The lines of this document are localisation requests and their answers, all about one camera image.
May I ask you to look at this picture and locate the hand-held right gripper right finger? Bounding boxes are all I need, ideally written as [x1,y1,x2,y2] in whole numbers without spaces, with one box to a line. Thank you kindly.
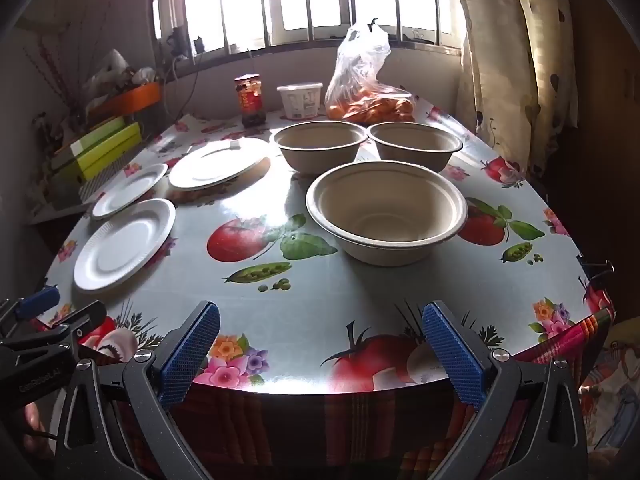
[420,300,588,480]

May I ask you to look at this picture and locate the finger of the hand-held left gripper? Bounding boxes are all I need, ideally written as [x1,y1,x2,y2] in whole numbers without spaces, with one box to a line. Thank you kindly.
[0,285,62,338]
[0,301,109,357]

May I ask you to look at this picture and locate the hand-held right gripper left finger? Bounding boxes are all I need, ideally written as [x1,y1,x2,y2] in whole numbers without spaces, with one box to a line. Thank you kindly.
[52,300,223,480]

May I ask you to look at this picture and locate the small white paper plate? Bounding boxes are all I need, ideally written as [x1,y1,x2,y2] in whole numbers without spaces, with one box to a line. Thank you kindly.
[91,163,169,220]
[73,198,177,292]

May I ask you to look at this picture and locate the beige paper bowl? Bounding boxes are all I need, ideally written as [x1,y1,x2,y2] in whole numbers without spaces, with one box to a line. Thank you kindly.
[306,161,469,266]
[272,121,369,175]
[367,121,464,174]

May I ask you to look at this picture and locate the large white paper plate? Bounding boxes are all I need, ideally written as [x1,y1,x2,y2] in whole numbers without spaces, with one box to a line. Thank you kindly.
[168,137,271,191]

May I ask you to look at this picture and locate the person's left hand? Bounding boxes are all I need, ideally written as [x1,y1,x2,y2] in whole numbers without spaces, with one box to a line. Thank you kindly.
[21,401,57,461]

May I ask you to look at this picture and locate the grey side shelf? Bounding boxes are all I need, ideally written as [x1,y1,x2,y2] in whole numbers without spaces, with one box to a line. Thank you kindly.
[29,199,97,227]

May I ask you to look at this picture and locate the vegetable print tablecloth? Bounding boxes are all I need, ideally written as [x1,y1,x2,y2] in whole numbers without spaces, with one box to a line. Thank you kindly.
[45,95,614,396]

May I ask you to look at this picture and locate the striped box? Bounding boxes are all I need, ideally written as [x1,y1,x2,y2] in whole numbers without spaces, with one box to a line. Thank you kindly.
[79,152,147,202]

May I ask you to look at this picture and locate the printed blanket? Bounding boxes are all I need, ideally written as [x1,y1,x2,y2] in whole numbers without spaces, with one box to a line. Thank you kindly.
[579,319,640,463]

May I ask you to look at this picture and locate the black binder clip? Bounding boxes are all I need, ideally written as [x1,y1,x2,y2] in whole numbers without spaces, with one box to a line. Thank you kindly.
[575,255,616,281]

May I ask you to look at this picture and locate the lime green box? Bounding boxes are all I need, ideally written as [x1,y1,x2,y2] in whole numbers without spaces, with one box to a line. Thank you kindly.
[70,122,144,181]

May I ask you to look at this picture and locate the pale green flat box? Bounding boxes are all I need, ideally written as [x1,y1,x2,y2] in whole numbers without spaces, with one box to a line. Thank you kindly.
[54,116,129,157]

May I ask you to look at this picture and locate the dried twigs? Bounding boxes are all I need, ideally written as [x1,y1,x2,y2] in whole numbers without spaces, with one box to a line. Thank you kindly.
[22,7,103,113]

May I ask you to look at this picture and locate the red label sauce jar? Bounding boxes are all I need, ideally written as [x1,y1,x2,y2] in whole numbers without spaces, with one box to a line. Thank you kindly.
[235,74,266,129]

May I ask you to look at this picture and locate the white plastic tub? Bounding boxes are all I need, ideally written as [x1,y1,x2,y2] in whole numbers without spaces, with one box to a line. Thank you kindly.
[276,81,325,121]

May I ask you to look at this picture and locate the plastic bag of oranges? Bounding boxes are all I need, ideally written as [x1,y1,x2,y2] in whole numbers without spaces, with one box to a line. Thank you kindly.
[325,22,417,125]

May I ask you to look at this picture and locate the black charger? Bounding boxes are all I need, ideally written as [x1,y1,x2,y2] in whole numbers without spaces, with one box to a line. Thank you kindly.
[167,27,189,59]

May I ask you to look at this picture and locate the cream heart print curtain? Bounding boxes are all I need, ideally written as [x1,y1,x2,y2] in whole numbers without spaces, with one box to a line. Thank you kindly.
[447,0,583,177]

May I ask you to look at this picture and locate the white cable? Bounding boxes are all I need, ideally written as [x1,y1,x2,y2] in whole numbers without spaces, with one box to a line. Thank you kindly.
[164,54,202,127]

